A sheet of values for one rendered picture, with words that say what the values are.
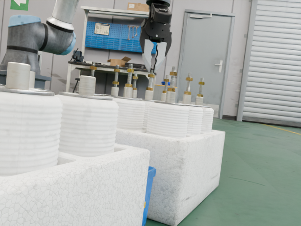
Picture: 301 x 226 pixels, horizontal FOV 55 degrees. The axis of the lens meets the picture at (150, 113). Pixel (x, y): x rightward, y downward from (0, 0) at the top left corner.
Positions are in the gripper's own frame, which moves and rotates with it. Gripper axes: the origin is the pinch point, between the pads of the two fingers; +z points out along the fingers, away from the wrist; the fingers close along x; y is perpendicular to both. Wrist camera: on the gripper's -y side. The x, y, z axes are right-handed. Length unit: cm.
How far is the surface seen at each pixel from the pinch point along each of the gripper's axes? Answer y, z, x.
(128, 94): -9.5, 8.4, 7.4
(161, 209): -24.3, 31.8, 0.0
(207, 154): -12.2, 21.6, -14.4
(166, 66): 496, -61, -138
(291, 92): 412, -34, -372
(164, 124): -20.1, 14.3, 0.3
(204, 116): -2.3, 12.3, -16.9
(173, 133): -20.5, 16.0, -1.8
